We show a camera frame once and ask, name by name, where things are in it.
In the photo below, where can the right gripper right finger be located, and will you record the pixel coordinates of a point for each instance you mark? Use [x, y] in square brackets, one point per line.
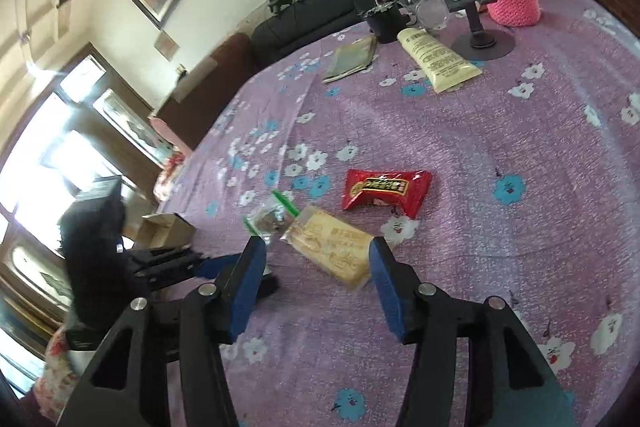
[510, 382]

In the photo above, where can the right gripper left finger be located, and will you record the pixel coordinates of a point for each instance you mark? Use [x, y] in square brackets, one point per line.
[125, 383]

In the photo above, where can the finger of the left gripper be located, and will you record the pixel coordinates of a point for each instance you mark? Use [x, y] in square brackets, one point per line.
[148, 270]

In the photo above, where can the yellow biscuit packet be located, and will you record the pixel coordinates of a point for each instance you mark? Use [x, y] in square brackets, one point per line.
[336, 247]

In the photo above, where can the cardboard box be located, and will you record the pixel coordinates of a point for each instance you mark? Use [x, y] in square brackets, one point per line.
[161, 230]

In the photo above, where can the clear green nut packet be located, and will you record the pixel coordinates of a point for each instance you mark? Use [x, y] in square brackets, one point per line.
[272, 216]

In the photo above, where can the brown red armchair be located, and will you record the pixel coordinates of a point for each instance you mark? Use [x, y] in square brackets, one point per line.
[200, 96]

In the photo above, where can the purple floral tablecloth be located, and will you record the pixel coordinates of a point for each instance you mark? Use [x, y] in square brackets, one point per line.
[521, 182]

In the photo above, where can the small red snack packet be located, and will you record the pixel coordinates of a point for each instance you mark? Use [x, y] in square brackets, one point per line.
[403, 189]

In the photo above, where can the olive green notebook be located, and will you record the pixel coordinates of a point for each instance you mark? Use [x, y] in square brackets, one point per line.
[350, 59]

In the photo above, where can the black sofa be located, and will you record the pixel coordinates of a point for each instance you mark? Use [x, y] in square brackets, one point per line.
[301, 23]

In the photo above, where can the cream lotion tube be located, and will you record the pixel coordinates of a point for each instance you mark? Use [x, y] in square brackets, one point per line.
[442, 66]

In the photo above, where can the black key pouch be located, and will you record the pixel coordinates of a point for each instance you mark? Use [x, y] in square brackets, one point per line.
[385, 20]

